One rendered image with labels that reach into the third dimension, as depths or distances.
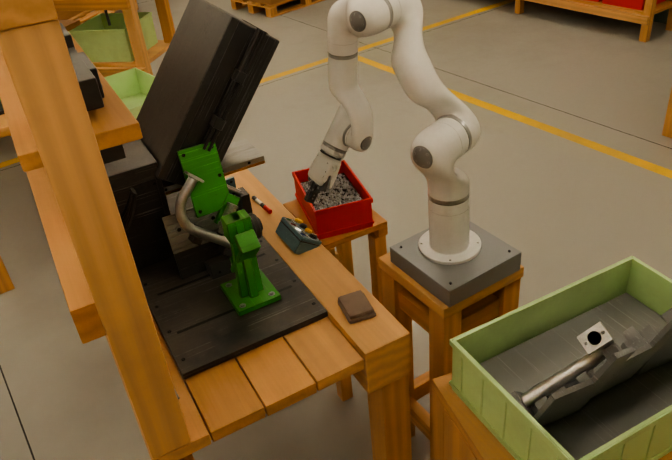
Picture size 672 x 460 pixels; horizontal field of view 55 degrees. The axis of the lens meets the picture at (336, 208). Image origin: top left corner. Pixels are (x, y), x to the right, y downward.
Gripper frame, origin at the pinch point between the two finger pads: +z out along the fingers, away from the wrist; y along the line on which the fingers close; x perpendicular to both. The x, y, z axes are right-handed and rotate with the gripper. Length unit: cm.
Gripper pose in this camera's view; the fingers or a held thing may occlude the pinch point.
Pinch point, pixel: (310, 196)
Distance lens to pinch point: 210.7
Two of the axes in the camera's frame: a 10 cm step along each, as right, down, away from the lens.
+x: -7.6, -2.2, -6.1
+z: -4.3, 8.8, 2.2
